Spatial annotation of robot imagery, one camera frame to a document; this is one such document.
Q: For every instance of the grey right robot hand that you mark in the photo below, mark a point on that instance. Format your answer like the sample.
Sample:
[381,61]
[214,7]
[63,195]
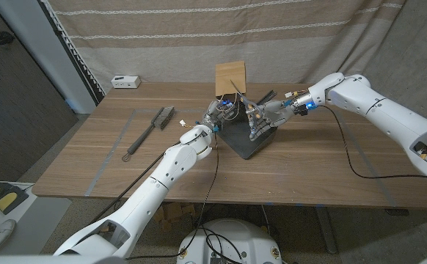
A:
[276,111]

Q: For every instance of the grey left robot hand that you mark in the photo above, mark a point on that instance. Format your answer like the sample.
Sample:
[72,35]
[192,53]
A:
[215,111]

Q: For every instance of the brown paper bag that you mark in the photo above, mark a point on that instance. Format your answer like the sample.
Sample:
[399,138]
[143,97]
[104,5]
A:
[230,75]

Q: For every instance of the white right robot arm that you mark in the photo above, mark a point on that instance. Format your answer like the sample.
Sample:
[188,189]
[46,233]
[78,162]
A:
[389,110]

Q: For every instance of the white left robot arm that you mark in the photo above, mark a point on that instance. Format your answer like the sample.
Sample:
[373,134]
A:
[151,190]

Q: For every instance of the black hand brush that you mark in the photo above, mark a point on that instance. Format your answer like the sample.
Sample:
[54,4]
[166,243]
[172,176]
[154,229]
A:
[164,115]

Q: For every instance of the black plastic dustpan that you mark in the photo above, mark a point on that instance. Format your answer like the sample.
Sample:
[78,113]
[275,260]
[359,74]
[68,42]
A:
[241,141]

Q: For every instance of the beige striped curtain backdrop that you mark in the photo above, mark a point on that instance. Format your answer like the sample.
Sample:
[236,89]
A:
[162,40]

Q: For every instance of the white power strip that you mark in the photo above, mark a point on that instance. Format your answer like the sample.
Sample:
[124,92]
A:
[125,81]

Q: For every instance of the brown cardboard scraps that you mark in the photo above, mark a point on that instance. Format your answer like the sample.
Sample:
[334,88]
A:
[175,212]

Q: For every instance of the grey table leg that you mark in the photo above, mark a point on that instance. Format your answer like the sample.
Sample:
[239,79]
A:
[325,227]

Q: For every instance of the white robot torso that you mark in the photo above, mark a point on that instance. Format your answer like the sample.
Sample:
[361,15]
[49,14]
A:
[232,238]

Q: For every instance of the black strip with white trim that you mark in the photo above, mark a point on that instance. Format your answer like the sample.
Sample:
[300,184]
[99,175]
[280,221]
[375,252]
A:
[77,58]

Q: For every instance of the grey floor mat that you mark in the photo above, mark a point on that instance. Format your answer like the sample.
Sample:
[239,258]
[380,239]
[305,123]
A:
[48,212]

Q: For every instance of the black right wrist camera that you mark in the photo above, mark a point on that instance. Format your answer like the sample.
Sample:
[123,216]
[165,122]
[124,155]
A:
[302,110]

